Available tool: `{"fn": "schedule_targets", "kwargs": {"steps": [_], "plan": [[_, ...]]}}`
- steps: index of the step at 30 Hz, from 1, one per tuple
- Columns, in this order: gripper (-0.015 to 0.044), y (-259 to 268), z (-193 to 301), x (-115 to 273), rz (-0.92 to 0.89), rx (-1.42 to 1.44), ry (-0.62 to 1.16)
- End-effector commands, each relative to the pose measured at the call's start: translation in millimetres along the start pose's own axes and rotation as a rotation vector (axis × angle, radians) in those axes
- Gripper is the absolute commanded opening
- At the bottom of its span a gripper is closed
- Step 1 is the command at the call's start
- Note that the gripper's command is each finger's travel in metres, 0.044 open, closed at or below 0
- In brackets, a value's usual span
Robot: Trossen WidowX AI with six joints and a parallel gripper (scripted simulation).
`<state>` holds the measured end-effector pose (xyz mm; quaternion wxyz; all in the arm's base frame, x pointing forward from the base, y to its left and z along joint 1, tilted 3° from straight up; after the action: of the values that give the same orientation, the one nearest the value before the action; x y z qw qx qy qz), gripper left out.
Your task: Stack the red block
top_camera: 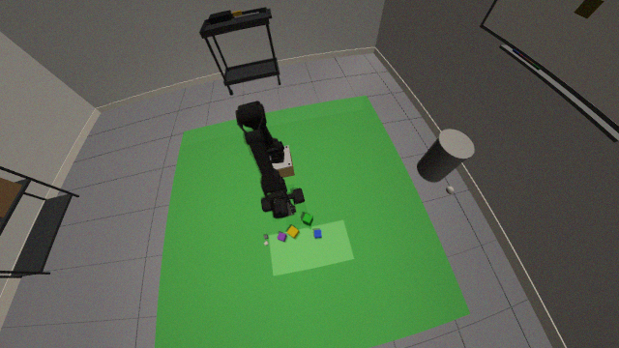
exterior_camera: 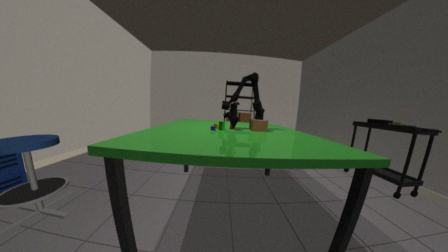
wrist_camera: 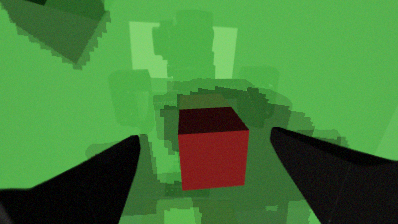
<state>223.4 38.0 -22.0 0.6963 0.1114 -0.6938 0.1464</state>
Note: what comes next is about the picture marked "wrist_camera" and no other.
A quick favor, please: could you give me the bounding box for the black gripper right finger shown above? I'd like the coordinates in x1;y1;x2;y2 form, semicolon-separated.
270;127;398;224

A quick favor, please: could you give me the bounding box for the red block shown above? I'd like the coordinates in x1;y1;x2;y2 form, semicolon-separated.
178;107;249;191

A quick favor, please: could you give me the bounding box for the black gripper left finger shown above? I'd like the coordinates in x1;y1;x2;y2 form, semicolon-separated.
0;135;140;224

